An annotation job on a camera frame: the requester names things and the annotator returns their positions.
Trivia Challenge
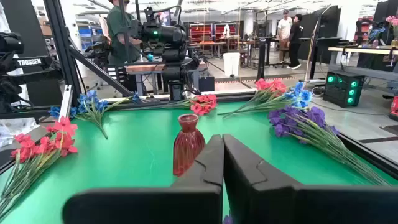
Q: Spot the blue artificial flower bunch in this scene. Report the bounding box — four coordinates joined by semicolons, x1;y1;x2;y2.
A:
236;81;313;113
48;89;141;140

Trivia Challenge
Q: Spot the red storage shelf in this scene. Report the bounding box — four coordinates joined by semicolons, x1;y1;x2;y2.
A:
188;22;239;44

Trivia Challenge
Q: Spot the black flat panel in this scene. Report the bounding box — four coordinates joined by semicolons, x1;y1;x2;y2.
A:
7;0;65;106

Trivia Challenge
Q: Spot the computer with green fans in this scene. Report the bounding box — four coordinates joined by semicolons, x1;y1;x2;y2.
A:
322;71;366;108

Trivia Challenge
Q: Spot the green table mat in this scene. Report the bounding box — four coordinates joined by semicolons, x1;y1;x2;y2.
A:
0;101;398;224

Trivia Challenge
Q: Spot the wooden workbench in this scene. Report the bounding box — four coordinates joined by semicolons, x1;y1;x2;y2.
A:
124;60;208;96

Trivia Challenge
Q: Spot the red glass vase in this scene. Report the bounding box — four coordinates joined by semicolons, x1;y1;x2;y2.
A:
172;113;206;177

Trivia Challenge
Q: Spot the person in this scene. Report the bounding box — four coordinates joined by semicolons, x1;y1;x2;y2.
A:
286;14;304;70
106;0;143;65
276;9;294;63

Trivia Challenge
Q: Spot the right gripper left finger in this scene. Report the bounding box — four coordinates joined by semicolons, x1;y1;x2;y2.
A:
62;134;225;224

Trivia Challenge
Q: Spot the white waste bin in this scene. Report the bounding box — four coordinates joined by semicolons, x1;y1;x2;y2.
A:
223;52;241;77

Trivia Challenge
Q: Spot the black partition panel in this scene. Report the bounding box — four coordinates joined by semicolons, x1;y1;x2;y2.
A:
297;5;342;65

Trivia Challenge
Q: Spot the black stand post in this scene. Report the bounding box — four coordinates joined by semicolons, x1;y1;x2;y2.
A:
255;36;269;82

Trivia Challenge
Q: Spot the red artificial flower bunch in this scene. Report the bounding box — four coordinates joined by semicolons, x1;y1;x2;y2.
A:
164;93;218;116
217;78;289;119
0;116;79;220

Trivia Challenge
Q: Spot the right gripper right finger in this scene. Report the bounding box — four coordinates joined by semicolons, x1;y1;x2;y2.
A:
222;133;398;224

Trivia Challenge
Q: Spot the light wooden desk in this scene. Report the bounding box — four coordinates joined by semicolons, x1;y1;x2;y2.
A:
328;45;398;74

